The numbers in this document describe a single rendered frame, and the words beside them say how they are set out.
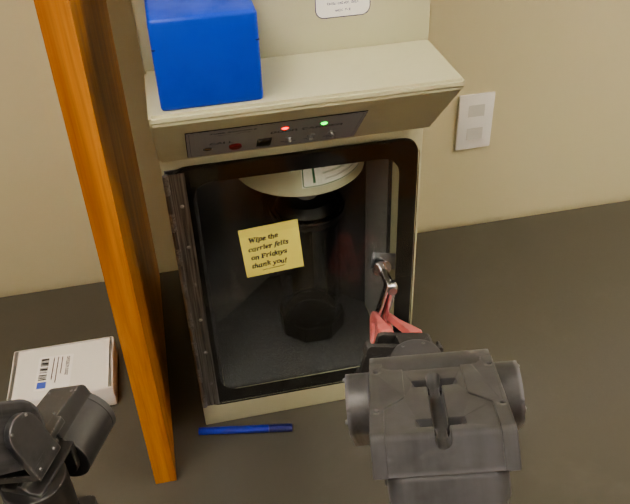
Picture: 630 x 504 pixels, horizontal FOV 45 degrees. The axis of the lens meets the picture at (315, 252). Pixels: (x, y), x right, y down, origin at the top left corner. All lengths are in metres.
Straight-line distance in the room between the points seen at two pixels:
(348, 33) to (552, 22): 0.68
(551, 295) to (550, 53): 0.45
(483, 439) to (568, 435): 0.81
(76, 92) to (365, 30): 0.32
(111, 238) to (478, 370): 0.50
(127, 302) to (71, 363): 0.40
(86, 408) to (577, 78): 1.13
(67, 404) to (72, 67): 0.31
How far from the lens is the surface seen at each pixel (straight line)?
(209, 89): 0.75
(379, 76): 0.81
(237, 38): 0.74
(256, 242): 0.96
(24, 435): 0.68
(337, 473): 1.12
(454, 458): 0.40
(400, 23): 0.89
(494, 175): 1.59
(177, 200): 0.92
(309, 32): 0.86
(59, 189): 1.43
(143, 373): 0.98
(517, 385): 0.48
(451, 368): 0.47
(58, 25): 0.75
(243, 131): 0.80
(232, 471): 1.14
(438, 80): 0.80
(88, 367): 1.27
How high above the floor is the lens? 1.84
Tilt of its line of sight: 37 degrees down
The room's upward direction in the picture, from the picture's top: 2 degrees counter-clockwise
